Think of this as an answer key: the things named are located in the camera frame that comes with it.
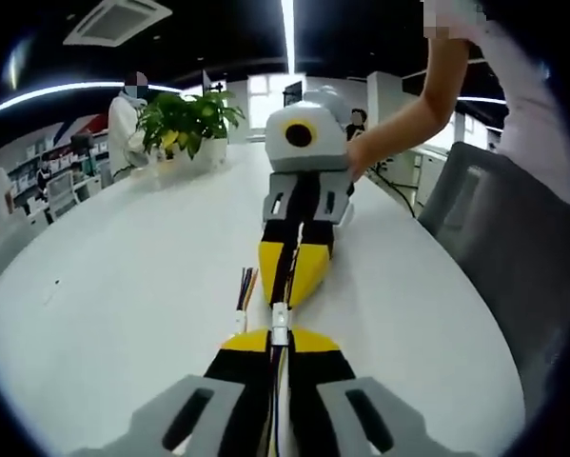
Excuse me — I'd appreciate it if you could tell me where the white office chair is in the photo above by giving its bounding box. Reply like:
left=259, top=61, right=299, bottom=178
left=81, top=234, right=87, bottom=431
left=46, top=170, right=80, bottom=221

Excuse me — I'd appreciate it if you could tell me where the person's white shirt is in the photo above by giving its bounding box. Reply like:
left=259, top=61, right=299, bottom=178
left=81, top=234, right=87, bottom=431
left=469, top=0, right=570, bottom=207

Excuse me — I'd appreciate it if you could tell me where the JST socket with orange wires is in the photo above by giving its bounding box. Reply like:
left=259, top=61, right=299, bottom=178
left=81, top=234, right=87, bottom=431
left=230, top=266, right=261, bottom=333

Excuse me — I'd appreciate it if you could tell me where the white plant pot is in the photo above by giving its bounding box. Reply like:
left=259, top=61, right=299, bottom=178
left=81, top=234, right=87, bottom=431
left=196, top=136, right=229, bottom=168

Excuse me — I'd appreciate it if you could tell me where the ceiling air vent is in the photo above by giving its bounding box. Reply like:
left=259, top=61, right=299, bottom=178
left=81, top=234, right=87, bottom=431
left=63, top=0, right=174, bottom=48

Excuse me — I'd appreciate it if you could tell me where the green leafy plant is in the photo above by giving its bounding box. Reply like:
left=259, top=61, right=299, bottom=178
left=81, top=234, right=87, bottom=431
left=136, top=89, right=246, bottom=161

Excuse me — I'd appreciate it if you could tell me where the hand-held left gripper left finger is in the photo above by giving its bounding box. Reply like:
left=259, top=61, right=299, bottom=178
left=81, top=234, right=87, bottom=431
left=69, top=326, right=272, bottom=457

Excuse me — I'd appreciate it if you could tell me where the shelf of white storage boxes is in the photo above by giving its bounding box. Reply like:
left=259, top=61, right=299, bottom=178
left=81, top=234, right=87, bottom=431
left=6, top=128, right=112, bottom=191

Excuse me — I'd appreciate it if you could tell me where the grey mesh office chair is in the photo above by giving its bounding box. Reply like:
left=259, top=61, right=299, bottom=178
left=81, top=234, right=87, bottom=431
left=417, top=141, right=570, bottom=429

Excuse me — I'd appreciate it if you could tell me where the person's right hand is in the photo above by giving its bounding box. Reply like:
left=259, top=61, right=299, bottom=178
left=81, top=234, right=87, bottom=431
left=344, top=136, right=377, bottom=186

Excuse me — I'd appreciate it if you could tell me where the dark computer monitor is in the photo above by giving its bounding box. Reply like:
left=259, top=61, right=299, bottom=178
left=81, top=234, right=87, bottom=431
left=283, top=80, right=305, bottom=109

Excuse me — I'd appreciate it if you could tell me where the monitor on black stand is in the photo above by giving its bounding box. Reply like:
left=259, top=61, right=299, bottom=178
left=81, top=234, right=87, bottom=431
left=201, top=69, right=229, bottom=99

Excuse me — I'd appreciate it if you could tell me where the JST connector with black wires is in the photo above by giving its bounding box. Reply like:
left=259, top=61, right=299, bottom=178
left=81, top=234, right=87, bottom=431
left=272, top=223, right=309, bottom=328

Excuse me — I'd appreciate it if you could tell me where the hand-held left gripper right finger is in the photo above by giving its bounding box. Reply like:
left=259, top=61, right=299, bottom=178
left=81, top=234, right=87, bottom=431
left=286, top=327, right=452, bottom=457

